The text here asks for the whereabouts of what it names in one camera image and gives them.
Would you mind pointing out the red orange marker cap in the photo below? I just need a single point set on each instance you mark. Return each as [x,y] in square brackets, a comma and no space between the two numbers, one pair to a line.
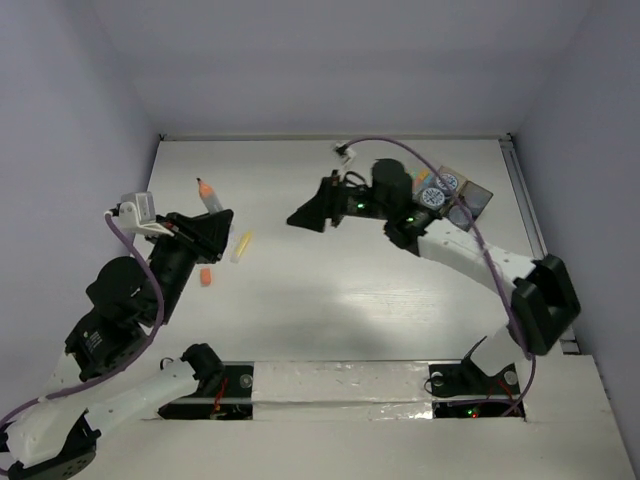
[206,278]

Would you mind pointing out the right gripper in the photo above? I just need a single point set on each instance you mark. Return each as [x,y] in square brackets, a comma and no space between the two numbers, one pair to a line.
[326,204]

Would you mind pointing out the pink orange highlighter marker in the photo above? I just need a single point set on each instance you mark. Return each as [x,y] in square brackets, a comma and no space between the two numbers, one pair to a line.
[420,179]

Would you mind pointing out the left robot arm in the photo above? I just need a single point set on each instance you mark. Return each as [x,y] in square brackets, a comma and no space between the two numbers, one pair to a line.
[56,435]

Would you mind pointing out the yellow highlighter marker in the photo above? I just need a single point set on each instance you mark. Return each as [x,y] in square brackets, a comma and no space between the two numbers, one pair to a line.
[240,246]

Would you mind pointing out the orange tip clear marker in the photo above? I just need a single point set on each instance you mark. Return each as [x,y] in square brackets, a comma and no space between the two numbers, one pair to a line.
[209,197]

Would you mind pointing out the orange plastic container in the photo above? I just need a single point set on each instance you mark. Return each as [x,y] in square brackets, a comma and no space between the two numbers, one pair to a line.
[462,180]

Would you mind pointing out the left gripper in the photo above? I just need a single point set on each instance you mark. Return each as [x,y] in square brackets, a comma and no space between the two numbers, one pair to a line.
[212,231]

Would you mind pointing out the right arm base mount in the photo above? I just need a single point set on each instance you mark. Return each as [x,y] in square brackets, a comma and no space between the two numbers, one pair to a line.
[462,390]

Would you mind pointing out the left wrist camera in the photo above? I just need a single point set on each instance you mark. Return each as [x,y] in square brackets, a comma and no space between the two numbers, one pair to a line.
[136,214]

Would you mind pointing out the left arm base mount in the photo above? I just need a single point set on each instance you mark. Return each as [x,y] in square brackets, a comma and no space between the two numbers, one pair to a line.
[224,391]

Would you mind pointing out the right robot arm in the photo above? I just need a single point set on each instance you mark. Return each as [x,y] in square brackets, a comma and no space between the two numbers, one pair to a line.
[539,296]

